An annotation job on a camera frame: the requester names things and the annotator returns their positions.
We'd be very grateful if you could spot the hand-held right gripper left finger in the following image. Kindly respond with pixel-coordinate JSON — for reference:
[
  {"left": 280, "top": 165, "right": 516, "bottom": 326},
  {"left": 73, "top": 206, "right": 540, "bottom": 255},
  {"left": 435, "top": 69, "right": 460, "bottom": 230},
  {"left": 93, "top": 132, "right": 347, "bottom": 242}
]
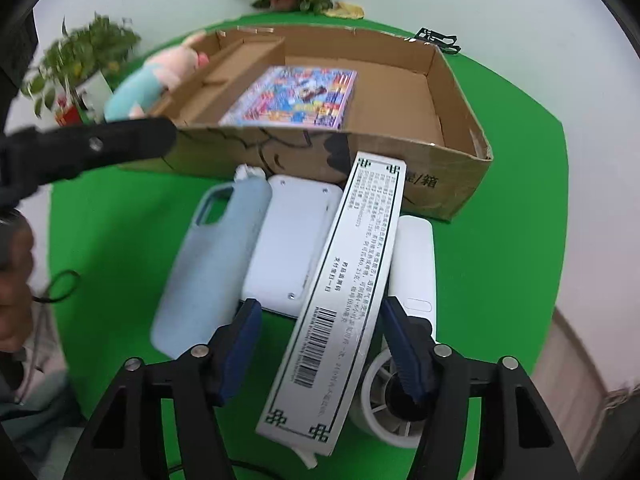
[{"left": 62, "top": 298, "right": 263, "bottom": 480}]

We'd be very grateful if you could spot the black wire holder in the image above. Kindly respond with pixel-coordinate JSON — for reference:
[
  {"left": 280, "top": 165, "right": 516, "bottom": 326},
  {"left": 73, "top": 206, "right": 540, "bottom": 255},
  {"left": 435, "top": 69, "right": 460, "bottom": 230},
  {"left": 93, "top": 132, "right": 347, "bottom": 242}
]
[{"left": 412, "top": 26, "right": 462, "bottom": 56}]

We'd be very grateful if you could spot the large cardboard box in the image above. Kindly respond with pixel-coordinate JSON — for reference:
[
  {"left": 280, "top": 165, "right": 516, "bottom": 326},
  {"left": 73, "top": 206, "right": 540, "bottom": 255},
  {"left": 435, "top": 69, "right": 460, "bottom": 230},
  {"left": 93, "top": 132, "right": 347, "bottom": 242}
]
[{"left": 150, "top": 24, "right": 493, "bottom": 223}]

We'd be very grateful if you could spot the white rectangular electronic device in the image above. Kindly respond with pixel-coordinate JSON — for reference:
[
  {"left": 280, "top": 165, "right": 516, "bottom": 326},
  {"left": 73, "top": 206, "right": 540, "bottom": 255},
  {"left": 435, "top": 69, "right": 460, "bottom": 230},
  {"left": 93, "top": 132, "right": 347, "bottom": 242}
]
[{"left": 240, "top": 174, "right": 345, "bottom": 318}]

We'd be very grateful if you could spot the white mug with black handle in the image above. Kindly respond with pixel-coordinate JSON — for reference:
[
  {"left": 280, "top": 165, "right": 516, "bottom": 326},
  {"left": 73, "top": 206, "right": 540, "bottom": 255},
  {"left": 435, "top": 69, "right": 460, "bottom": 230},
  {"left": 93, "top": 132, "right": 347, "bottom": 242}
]
[{"left": 77, "top": 72, "right": 115, "bottom": 113}]

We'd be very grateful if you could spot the white handheld fan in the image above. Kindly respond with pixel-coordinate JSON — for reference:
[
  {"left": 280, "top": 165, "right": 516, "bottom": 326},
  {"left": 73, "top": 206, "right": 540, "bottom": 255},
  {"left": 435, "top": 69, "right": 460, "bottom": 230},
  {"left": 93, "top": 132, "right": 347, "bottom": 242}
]
[{"left": 350, "top": 215, "right": 441, "bottom": 451}]

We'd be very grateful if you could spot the long white carton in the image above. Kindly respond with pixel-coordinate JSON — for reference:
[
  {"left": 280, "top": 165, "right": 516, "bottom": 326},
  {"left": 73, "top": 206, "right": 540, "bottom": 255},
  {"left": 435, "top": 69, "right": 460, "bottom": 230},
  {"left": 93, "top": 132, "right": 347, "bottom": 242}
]
[{"left": 255, "top": 150, "right": 407, "bottom": 458}]

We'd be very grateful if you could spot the colourful board game box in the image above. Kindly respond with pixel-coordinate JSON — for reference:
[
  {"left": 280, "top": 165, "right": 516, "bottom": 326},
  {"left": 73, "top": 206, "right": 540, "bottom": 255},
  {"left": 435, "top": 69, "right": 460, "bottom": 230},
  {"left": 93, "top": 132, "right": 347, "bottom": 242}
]
[{"left": 218, "top": 65, "right": 358, "bottom": 131}]

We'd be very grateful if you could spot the person's left hand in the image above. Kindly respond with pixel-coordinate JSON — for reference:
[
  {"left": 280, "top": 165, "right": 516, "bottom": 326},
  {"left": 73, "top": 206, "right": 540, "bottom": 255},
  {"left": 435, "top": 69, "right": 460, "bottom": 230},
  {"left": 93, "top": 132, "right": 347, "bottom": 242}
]
[{"left": 0, "top": 221, "right": 37, "bottom": 354}]

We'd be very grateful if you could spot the pink pig plush toy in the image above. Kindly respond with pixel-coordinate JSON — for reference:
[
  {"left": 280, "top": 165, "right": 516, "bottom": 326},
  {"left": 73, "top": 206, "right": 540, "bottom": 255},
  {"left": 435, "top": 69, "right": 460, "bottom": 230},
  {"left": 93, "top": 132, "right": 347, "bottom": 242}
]
[{"left": 103, "top": 32, "right": 211, "bottom": 122}]

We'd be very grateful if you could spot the light blue phone case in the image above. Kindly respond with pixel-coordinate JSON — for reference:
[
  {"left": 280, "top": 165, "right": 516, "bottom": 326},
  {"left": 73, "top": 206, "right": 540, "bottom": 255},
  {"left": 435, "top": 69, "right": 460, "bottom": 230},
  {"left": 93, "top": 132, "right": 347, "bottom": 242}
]
[{"left": 150, "top": 180, "right": 273, "bottom": 361}]

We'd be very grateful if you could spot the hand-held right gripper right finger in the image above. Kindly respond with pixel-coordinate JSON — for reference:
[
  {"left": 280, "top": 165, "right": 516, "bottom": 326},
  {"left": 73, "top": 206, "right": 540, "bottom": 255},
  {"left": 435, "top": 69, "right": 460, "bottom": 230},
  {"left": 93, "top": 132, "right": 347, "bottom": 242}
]
[{"left": 378, "top": 296, "right": 581, "bottom": 480}]

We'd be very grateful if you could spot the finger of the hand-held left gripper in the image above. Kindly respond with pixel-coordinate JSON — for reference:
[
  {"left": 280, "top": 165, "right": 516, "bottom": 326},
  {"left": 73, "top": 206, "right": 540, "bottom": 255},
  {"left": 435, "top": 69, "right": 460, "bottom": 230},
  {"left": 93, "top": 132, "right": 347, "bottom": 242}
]
[{"left": 50, "top": 116, "right": 179, "bottom": 182}]

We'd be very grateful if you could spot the person's grey clothing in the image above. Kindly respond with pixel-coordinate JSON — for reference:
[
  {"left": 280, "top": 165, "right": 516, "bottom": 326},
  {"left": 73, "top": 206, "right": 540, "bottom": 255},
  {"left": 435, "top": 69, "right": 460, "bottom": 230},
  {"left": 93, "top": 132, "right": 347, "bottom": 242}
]
[{"left": 0, "top": 305, "right": 88, "bottom": 480}]

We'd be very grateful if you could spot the black cord loop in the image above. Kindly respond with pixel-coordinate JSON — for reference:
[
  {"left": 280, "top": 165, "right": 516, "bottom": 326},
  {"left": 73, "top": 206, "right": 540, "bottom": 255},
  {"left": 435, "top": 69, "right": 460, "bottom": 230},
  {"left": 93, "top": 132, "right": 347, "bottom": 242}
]
[{"left": 30, "top": 270, "right": 82, "bottom": 306}]

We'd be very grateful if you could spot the large potted green plant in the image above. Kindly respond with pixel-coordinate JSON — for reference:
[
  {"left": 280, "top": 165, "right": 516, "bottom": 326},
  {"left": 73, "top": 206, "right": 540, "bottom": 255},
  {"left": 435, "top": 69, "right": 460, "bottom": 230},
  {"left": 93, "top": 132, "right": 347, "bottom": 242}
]
[{"left": 20, "top": 12, "right": 142, "bottom": 118}]

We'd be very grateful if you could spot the small white crumpled item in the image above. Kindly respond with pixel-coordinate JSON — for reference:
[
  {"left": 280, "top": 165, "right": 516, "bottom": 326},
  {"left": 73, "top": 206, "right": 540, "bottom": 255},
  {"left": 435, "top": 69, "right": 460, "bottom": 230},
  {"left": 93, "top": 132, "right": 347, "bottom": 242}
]
[{"left": 234, "top": 164, "right": 268, "bottom": 184}]

